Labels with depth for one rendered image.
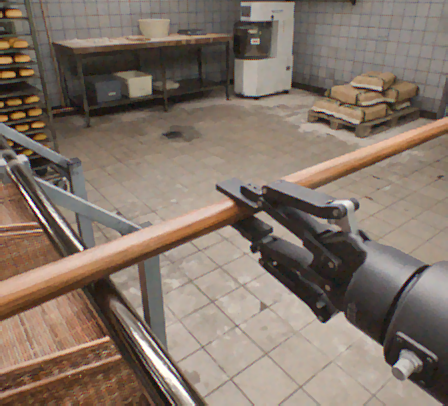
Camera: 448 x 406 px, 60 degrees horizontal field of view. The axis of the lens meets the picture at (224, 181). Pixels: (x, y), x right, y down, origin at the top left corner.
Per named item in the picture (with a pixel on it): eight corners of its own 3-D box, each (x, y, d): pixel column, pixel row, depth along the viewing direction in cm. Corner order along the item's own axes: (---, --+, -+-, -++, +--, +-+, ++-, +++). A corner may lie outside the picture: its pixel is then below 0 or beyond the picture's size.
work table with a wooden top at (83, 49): (86, 128, 452) (73, 47, 413) (64, 113, 509) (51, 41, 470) (232, 100, 573) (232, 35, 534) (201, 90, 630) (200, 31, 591)
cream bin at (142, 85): (129, 98, 488) (127, 79, 478) (112, 91, 523) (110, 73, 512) (154, 94, 508) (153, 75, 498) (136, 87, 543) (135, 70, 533)
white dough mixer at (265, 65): (248, 103, 556) (251, 2, 498) (223, 95, 597) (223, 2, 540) (292, 94, 606) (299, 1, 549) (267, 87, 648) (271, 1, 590)
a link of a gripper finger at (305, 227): (334, 276, 33) (338, 264, 33) (250, 207, 40) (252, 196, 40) (360, 258, 36) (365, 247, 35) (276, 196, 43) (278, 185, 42)
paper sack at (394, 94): (393, 105, 442) (395, 90, 435) (365, 99, 469) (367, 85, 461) (422, 95, 474) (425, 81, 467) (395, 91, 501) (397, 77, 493)
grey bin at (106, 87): (96, 103, 465) (93, 83, 454) (82, 95, 500) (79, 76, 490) (124, 99, 485) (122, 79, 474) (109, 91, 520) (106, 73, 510)
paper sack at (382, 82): (381, 95, 420) (384, 79, 413) (348, 90, 440) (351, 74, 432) (397, 86, 465) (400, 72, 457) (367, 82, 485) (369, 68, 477)
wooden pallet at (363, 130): (362, 138, 419) (364, 126, 413) (306, 121, 476) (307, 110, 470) (418, 119, 485) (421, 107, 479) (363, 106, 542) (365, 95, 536)
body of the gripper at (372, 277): (395, 286, 27) (295, 228, 33) (374, 370, 30) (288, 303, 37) (446, 247, 31) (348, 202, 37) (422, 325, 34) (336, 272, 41)
